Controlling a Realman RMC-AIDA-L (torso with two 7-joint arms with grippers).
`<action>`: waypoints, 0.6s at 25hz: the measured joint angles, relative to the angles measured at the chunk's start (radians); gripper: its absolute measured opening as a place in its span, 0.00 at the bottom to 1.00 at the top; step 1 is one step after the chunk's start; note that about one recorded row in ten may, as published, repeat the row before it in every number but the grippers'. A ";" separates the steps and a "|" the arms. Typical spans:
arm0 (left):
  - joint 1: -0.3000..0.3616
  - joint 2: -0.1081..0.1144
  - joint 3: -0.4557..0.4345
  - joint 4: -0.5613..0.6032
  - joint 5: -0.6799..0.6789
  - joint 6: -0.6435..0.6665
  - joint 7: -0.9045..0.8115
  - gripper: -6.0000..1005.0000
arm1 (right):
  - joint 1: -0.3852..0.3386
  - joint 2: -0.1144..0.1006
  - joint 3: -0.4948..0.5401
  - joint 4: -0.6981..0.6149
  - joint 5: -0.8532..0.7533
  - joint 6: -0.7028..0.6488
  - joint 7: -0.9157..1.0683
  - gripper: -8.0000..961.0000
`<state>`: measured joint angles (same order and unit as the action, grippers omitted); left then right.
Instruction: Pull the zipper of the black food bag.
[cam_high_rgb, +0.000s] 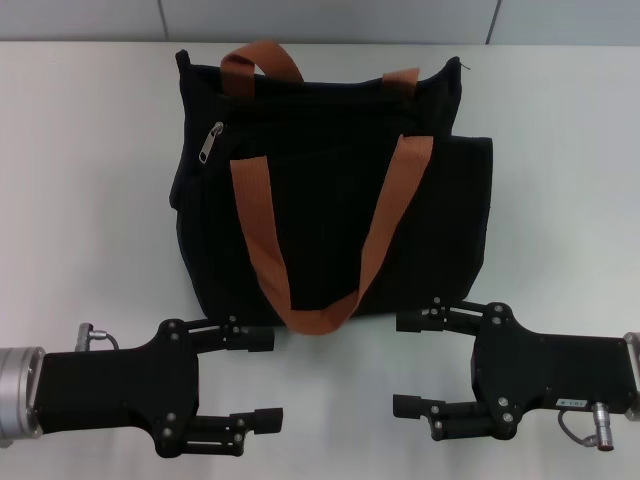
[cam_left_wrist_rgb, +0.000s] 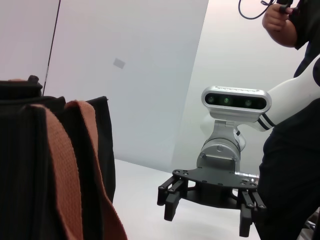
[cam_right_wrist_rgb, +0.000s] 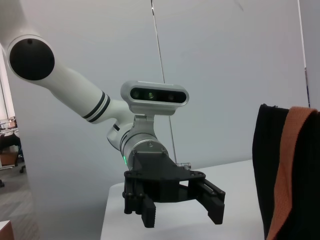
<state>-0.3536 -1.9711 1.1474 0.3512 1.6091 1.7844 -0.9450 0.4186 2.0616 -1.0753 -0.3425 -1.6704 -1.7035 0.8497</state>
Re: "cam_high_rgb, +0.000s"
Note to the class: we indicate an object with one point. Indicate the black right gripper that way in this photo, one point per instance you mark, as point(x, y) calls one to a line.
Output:
point(550, 372)

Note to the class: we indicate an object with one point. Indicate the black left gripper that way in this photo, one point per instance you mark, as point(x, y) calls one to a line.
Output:
point(115, 387)

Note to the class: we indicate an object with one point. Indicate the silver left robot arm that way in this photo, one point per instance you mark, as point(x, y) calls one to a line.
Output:
point(17, 395)

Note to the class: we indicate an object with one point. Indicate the silver metal zipper pull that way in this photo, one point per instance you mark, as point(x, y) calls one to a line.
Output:
point(210, 142)

